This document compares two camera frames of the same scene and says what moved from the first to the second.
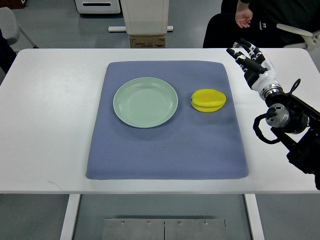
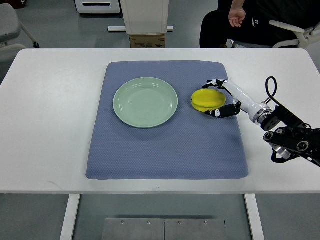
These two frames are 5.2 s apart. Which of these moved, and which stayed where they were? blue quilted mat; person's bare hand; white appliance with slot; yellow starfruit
Moved: person's bare hand
Stayed: yellow starfruit; blue quilted mat; white appliance with slot
